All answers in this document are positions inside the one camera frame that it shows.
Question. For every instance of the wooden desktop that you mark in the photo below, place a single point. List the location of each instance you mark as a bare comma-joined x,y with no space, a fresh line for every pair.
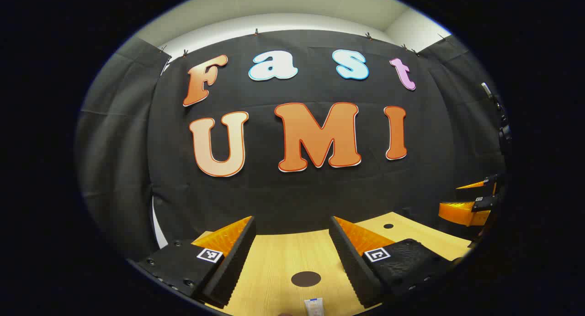
274,261

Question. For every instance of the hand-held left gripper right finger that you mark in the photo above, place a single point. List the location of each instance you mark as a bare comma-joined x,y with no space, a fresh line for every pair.
349,261

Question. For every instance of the white toothpaste tube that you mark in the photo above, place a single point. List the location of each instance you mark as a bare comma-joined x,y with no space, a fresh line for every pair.
314,307

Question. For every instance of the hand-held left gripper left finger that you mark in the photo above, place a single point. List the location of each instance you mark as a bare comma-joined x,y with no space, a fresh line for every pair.
233,261

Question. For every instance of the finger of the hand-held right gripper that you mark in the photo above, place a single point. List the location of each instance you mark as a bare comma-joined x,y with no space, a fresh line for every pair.
461,213
477,185

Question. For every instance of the dark round coaster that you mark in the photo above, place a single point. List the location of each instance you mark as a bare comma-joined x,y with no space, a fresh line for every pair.
305,278

